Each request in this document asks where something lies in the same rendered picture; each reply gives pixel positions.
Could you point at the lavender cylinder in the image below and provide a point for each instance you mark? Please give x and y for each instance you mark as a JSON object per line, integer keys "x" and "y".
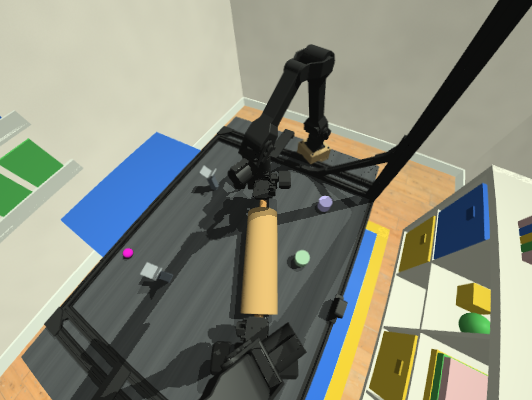
{"x": 324, "y": 203}

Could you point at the wooden rolling pin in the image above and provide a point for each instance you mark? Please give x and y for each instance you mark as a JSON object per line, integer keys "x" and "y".
{"x": 259, "y": 288}

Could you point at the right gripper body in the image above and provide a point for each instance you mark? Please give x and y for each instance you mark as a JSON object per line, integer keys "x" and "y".
{"x": 284, "y": 179}

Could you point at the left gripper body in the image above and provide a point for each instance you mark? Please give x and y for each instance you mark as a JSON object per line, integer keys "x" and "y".
{"x": 221, "y": 348}

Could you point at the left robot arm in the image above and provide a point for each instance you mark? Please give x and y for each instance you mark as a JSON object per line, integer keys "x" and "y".
{"x": 240, "y": 377}

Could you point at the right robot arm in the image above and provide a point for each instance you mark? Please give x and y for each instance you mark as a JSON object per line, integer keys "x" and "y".
{"x": 264, "y": 130}

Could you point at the pale green cylinder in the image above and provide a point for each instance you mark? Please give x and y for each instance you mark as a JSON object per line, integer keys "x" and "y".
{"x": 301, "y": 258}

